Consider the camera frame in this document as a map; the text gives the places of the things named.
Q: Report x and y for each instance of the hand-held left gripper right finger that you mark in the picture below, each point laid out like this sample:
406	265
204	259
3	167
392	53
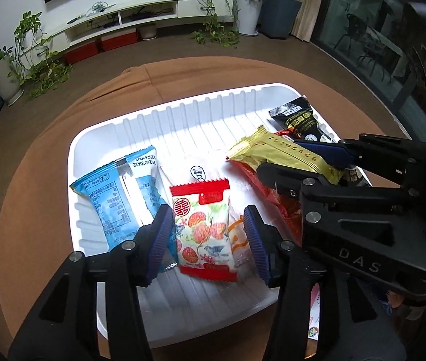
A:
256	244

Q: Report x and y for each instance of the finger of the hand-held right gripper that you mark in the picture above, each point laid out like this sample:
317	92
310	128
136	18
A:
284	180
329	152

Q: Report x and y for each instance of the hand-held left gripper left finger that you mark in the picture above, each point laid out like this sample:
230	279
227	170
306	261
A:
158	240

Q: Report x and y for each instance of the clear packet orange print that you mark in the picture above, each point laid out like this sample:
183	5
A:
235	233

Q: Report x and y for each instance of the red snack packet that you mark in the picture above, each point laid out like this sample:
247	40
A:
277	203

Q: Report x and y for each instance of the gold snack packet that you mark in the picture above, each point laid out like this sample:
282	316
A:
284	150

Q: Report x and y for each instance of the black snack packet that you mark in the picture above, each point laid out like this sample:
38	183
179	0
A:
299	118

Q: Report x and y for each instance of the white packet red fruit print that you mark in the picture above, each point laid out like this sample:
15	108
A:
205	233

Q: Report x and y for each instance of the light blue snack packet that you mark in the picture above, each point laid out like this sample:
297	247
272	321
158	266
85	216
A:
111	195

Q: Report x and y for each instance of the plain white snack packet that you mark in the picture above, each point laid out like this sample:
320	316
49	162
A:
198	173

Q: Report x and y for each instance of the pink snack packet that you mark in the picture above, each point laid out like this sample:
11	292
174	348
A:
316	319

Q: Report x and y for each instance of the white plastic tray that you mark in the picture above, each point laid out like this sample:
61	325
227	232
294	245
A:
205	128

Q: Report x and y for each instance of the black patio chair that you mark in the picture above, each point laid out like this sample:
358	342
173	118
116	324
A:
348	32

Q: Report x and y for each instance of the broad-leaf plant blue pot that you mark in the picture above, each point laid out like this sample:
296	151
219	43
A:
280	15

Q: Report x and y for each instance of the beige curtain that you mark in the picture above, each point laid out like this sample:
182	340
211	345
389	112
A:
309	7

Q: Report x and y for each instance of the bushy plant white pot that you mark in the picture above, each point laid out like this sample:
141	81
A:
248	15

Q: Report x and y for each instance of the white television console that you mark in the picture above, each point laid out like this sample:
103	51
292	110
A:
198	5

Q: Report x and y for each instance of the red storage box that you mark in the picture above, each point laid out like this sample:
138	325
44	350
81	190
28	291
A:
81	53
119	40

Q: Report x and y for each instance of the black set-top box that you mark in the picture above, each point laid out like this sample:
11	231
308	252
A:
141	17

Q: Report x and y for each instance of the small plant white ribbed pot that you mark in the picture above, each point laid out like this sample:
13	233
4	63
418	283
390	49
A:
8	82

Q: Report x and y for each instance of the black remote control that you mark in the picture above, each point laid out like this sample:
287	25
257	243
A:
74	19

